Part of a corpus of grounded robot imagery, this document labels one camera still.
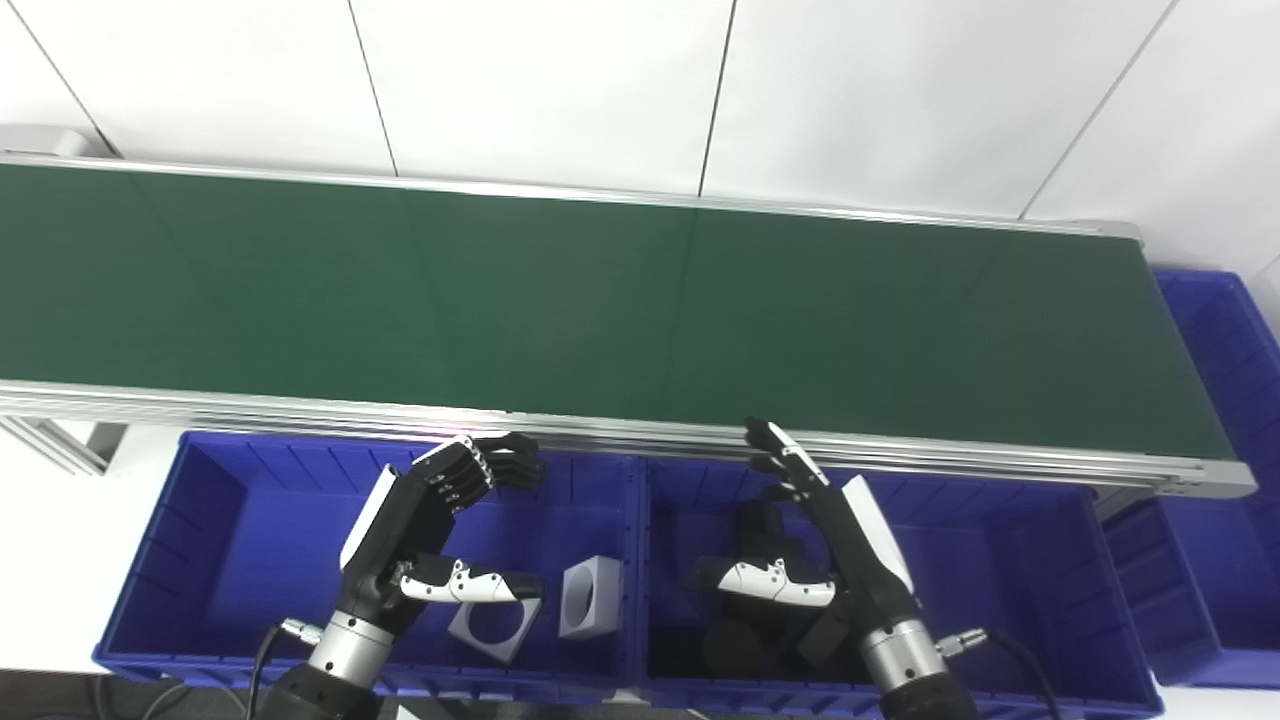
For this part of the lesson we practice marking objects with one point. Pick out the blue bin with white parts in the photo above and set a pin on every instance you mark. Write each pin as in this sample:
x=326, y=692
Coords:
x=250, y=540

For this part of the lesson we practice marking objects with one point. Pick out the black part with cylinder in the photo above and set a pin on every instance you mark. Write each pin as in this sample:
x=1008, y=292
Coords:
x=765, y=530

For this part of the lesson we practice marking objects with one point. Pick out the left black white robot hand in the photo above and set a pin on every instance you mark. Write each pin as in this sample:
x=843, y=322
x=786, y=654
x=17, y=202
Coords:
x=400, y=520

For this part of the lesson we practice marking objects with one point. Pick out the green conveyor belt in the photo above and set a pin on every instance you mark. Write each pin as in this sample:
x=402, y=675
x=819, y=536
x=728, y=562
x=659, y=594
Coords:
x=600, y=300

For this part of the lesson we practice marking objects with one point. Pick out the black block part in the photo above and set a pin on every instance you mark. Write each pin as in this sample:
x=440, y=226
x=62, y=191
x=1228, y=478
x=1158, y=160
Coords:
x=825, y=640

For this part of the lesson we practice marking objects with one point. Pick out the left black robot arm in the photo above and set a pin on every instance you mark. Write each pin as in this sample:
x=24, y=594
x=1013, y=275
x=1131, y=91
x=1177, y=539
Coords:
x=345, y=655

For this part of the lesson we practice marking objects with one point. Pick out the blue bin at conveyor end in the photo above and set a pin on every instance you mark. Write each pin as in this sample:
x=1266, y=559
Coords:
x=1210, y=560

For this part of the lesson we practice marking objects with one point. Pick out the dark grey robot torso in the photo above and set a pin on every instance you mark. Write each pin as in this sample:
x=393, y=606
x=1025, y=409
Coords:
x=120, y=698

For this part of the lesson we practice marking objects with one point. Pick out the aluminium conveyor leg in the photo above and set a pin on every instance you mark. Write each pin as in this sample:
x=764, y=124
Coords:
x=60, y=445

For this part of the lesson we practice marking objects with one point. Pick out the grey conveyor end housing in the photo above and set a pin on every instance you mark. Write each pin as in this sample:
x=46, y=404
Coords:
x=50, y=140

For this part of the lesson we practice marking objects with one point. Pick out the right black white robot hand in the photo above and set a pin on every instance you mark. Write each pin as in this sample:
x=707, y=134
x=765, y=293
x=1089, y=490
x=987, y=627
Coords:
x=865, y=560

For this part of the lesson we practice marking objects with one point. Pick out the upright white holed part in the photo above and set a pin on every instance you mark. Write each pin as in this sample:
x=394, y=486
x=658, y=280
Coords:
x=603, y=595

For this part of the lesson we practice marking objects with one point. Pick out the flat white square holed part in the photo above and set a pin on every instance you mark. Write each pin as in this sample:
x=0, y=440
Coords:
x=480, y=640

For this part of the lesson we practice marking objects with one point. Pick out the blue bin with black parts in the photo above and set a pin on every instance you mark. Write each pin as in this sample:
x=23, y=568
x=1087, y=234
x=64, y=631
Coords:
x=1000, y=580

